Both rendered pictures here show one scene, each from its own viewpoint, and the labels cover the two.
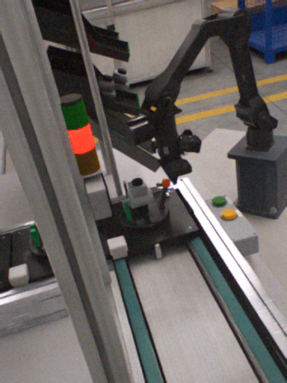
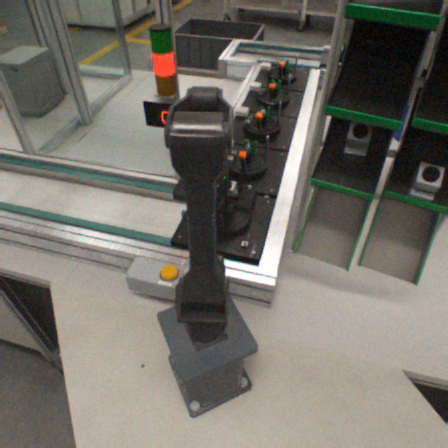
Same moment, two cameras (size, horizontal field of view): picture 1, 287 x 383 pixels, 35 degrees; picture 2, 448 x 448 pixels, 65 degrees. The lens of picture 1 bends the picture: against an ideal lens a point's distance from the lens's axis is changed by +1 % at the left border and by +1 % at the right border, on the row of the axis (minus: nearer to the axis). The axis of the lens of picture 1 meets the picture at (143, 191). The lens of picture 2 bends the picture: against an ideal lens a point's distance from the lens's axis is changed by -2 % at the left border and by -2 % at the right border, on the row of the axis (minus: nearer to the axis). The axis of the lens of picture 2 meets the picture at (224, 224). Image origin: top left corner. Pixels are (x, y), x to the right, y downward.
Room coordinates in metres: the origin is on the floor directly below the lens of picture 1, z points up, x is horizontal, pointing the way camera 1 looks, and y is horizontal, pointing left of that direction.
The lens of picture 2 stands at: (1.31, -0.64, 1.66)
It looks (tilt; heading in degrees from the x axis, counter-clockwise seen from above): 45 degrees down; 113
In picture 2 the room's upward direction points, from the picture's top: straight up
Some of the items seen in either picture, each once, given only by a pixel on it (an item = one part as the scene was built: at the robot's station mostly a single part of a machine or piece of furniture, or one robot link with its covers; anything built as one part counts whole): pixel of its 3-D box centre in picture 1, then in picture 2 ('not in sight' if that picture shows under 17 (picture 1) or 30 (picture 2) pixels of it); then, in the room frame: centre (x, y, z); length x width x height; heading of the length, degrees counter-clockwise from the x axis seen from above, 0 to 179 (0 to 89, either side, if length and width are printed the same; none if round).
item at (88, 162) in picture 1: (85, 158); (166, 82); (0.84, 0.10, 1.28); 0.05 x 0.05 x 0.05
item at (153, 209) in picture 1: (144, 215); (226, 216); (1.04, 0.01, 0.98); 0.14 x 0.14 x 0.02
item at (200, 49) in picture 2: not in sight; (219, 44); (0.16, 1.96, 0.73); 0.62 x 0.42 x 0.23; 7
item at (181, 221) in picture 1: (145, 220); (226, 220); (1.04, 0.01, 0.96); 0.24 x 0.24 x 0.02; 7
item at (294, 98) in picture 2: not in sight; (273, 91); (0.94, 0.75, 1.01); 0.24 x 0.24 x 0.13; 7
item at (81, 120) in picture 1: (73, 113); (161, 40); (0.84, 0.10, 1.38); 0.05 x 0.05 x 0.05
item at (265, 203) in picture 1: (261, 174); (207, 353); (1.16, -0.36, 0.96); 0.15 x 0.15 x 0.20; 48
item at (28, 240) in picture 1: (51, 231); (247, 155); (1.01, 0.26, 1.01); 0.24 x 0.24 x 0.13; 7
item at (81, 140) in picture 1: (79, 137); (163, 62); (0.84, 0.10, 1.33); 0.05 x 0.05 x 0.05
